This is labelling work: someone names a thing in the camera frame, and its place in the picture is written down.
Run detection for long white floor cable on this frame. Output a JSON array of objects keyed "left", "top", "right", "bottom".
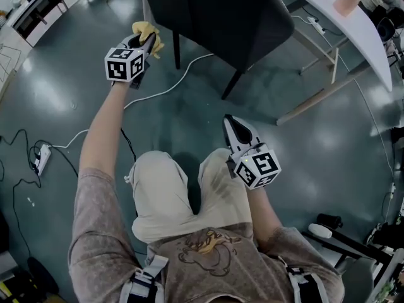
[{"left": 49, "top": 52, "right": 215, "bottom": 150}]

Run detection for grey office chair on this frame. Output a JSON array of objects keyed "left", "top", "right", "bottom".
[{"left": 336, "top": 247, "right": 404, "bottom": 303}]

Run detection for wire rack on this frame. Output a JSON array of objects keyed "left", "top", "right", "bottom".
[{"left": 0, "top": 42, "right": 22, "bottom": 84}]

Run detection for grey harness strap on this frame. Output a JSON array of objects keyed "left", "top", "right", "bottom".
[
  {"left": 118, "top": 253, "right": 170, "bottom": 303},
  {"left": 279, "top": 257, "right": 331, "bottom": 303}
]

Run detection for pinkish printed t-shirt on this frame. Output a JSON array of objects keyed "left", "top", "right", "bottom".
[{"left": 67, "top": 167, "right": 345, "bottom": 303}]

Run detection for small white power strip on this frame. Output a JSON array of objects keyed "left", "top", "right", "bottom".
[{"left": 307, "top": 16, "right": 326, "bottom": 34}]

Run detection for black cylindrical object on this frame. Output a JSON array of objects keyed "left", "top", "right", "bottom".
[{"left": 316, "top": 212, "right": 344, "bottom": 230}]

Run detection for white power strip with plugs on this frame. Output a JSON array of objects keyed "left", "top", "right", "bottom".
[{"left": 32, "top": 143, "right": 52, "bottom": 177}]

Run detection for black low bench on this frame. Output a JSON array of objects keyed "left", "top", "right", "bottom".
[{"left": 300, "top": 228, "right": 395, "bottom": 270}]

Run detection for black round bag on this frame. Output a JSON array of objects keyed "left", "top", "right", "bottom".
[{"left": 26, "top": 256, "right": 60, "bottom": 297}]

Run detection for white and dark cabinet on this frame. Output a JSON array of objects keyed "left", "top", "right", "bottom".
[{"left": 11, "top": 0, "right": 69, "bottom": 49}]

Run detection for black speaker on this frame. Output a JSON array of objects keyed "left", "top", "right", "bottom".
[{"left": 376, "top": 16, "right": 396, "bottom": 43}]

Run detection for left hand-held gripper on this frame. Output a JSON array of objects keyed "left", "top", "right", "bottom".
[{"left": 104, "top": 32, "right": 158, "bottom": 90}]

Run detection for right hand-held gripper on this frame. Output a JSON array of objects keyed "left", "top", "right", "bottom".
[{"left": 222, "top": 114, "right": 282, "bottom": 191}]

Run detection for person's left forearm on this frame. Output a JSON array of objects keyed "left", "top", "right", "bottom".
[{"left": 78, "top": 81, "right": 134, "bottom": 178}]

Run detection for black floor cable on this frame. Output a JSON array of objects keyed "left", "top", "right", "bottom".
[{"left": 0, "top": 128, "right": 80, "bottom": 260}]

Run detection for beige shorts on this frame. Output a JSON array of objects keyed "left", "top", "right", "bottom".
[{"left": 124, "top": 147, "right": 254, "bottom": 244}]

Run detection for white oval bottle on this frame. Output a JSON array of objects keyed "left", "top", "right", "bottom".
[{"left": 307, "top": 223, "right": 333, "bottom": 239}]

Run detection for person's right forearm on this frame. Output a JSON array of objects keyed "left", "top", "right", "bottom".
[{"left": 246, "top": 183, "right": 283, "bottom": 254}]

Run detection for white table with wooden legs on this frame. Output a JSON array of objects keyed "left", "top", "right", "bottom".
[{"left": 273, "top": 0, "right": 394, "bottom": 127}]

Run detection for dark grey chair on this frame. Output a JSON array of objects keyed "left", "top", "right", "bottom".
[{"left": 141, "top": 0, "right": 296, "bottom": 101}]

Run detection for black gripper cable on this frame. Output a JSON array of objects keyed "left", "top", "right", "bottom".
[{"left": 120, "top": 127, "right": 138, "bottom": 164}]

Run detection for yellow cloth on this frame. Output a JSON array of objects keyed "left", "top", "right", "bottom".
[{"left": 131, "top": 21, "right": 165, "bottom": 59}]

